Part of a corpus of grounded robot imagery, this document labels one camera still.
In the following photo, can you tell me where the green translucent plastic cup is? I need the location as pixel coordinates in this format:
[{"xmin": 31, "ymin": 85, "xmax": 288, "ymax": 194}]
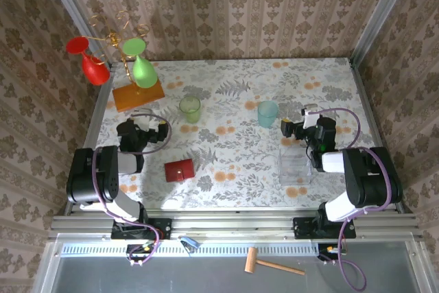
[{"xmin": 178, "ymin": 95, "xmax": 202, "ymax": 124}]

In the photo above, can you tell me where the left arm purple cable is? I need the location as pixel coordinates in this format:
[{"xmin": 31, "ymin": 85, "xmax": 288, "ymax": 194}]
[{"xmin": 91, "ymin": 110, "xmax": 172, "ymax": 268}]

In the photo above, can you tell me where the wooden mallet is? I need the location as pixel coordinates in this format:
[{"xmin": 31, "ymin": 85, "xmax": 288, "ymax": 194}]
[{"xmin": 244, "ymin": 246, "xmax": 306, "ymax": 276}]

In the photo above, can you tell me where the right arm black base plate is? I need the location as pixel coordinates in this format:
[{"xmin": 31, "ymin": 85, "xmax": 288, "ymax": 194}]
[{"xmin": 293, "ymin": 216, "xmax": 357, "ymax": 239}]

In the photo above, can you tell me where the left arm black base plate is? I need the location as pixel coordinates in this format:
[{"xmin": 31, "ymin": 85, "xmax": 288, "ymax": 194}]
[{"xmin": 111, "ymin": 218, "xmax": 172, "ymax": 240}]

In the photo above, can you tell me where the aluminium table side rail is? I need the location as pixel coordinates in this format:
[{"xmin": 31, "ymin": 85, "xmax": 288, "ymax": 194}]
[
  {"xmin": 64, "ymin": 61, "xmax": 119, "ymax": 217},
  {"xmin": 348, "ymin": 56, "xmax": 405, "ymax": 214}
]

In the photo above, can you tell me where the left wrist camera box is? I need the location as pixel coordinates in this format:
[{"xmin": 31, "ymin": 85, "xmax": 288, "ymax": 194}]
[{"xmin": 132, "ymin": 108, "xmax": 154, "ymax": 132}]

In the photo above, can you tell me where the red plastic wine glass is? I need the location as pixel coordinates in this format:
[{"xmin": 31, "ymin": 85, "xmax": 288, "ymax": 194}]
[{"xmin": 66, "ymin": 36, "xmax": 111, "ymax": 86}]

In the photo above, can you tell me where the aluminium corner post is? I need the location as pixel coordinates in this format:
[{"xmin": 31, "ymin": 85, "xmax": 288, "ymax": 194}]
[
  {"xmin": 38, "ymin": 0, "xmax": 114, "ymax": 67},
  {"xmin": 349, "ymin": 0, "xmax": 418, "ymax": 66}
]

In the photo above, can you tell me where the red leather card holder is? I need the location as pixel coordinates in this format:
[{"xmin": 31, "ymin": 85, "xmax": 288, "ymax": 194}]
[{"xmin": 163, "ymin": 158, "xmax": 195, "ymax": 183}]

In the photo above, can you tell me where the aluminium table edge rail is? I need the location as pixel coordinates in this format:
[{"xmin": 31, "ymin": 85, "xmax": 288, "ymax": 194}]
[{"xmin": 47, "ymin": 207, "xmax": 426, "ymax": 241}]

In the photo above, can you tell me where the clear acrylic card stand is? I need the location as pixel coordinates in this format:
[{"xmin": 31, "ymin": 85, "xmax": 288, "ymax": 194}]
[{"xmin": 278, "ymin": 148, "xmax": 313, "ymax": 185}]

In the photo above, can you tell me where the blue translucent plastic cup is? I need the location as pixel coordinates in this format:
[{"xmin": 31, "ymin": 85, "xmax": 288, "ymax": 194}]
[{"xmin": 257, "ymin": 100, "xmax": 279, "ymax": 128}]

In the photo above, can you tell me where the blue white clip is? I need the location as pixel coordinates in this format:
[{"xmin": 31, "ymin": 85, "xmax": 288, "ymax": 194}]
[{"xmin": 178, "ymin": 235, "xmax": 201, "ymax": 252}]

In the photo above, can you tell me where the green plastic wine glass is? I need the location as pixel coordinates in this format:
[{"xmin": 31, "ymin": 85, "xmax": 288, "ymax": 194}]
[{"xmin": 122, "ymin": 38, "xmax": 158, "ymax": 89}]

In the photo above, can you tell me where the orange wooden rack base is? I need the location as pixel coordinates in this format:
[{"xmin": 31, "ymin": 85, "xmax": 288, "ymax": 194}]
[{"xmin": 112, "ymin": 78, "xmax": 165, "ymax": 113}]

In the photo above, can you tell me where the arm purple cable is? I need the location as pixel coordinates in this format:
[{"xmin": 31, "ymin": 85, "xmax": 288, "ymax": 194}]
[
  {"xmin": 91, "ymin": 110, "xmax": 172, "ymax": 268},
  {"xmin": 317, "ymin": 106, "xmax": 394, "ymax": 291}
]

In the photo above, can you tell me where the perforated metal cable strip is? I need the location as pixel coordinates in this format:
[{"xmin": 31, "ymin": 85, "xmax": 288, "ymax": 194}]
[{"xmin": 60, "ymin": 242, "xmax": 320, "ymax": 258}]

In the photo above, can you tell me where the grey metal shelf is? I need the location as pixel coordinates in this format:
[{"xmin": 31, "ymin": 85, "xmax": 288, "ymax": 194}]
[{"xmin": 34, "ymin": 234, "xmax": 439, "ymax": 293}]

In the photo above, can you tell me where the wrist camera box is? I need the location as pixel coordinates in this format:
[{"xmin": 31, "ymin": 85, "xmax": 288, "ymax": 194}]
[
  {"xmin": 132, "ymin": 108, "xmax": 154, "ymax": 132},
  {"xmin": 300, "ymin": 103, "xmax": 319, "ymax": 130}
]

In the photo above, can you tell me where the black connector block with wires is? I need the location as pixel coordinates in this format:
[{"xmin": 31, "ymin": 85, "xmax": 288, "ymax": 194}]
[
  {"xmin": 126, "ymin": 244, "xmax": 157, "ymax": 262},
  {"xmin": 317, "ymin": 243, "xmax": 347, "ymax": 262}
]

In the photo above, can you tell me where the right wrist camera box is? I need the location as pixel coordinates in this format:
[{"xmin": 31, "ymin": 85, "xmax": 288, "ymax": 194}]
[{"xmin": 300, "ymin": 103, "xmax": 319, "ymax": 130}]

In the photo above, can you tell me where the gold wire glass rack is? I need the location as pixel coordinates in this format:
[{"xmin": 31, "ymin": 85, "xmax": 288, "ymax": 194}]
[{"xmin": 88, "ymin": 10, "xmax": 152, "ymax": 97}]

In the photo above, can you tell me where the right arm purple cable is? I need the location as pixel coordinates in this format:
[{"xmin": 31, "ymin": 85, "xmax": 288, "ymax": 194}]
[{"xmin": 317, "ymin": 106, "xmax": 394, "ymax": 291}]

